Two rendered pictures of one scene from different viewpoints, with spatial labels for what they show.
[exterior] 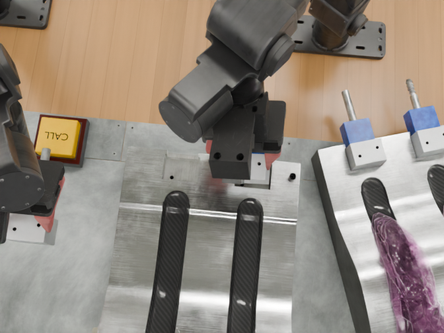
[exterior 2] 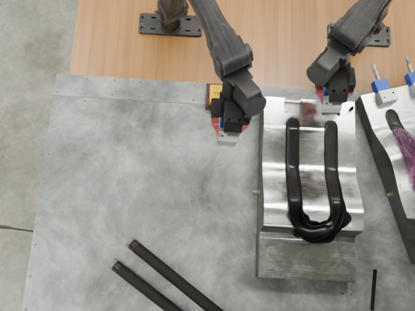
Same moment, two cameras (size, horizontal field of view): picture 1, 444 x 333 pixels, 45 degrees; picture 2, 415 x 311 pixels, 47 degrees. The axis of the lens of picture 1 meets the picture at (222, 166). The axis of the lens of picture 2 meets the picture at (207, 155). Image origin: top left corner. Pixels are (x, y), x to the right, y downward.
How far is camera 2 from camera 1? 0.66 m
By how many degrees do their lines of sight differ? 1
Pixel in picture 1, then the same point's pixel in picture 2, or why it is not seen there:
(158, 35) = (264, 37)
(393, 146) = (400, 92)
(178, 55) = (276, 48)
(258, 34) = (357, 35)
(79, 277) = (237, 168)
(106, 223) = (248, 140)
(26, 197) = (258, 109)
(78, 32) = not seen: hidden behind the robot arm
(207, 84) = (332, 58)
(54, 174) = not seen: hidden behind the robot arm
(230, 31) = (344, 34)
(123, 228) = (267, 137)
